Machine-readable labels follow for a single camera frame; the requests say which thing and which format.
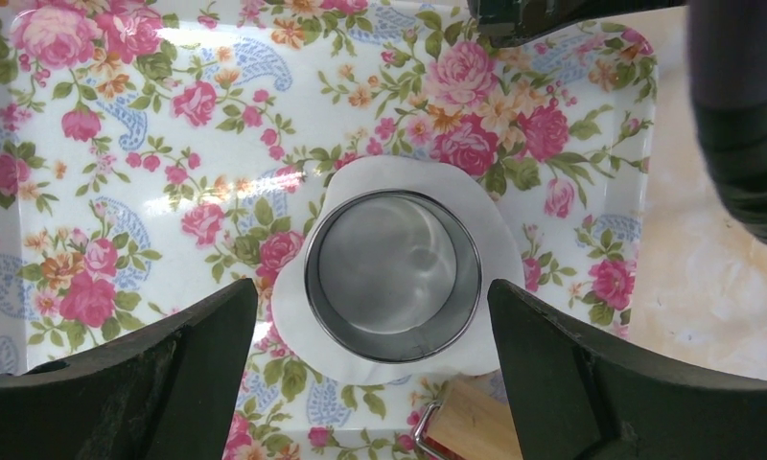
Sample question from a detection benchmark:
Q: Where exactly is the white dough piece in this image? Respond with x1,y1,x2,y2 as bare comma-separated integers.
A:
271,156,523,385

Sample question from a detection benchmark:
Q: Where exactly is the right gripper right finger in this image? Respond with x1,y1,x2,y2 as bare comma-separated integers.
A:
487,280,767,459

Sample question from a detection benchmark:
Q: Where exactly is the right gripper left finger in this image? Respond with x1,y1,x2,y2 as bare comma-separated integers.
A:
0,279,258,459

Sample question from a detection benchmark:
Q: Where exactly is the wooden double-ended rolling pin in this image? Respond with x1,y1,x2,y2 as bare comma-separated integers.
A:
413,379,523,459

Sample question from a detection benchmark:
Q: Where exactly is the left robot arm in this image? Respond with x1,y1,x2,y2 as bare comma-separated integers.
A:
684,1,767,245

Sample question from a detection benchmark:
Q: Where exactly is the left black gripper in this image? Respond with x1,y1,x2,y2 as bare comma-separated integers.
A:
467,0,686,48

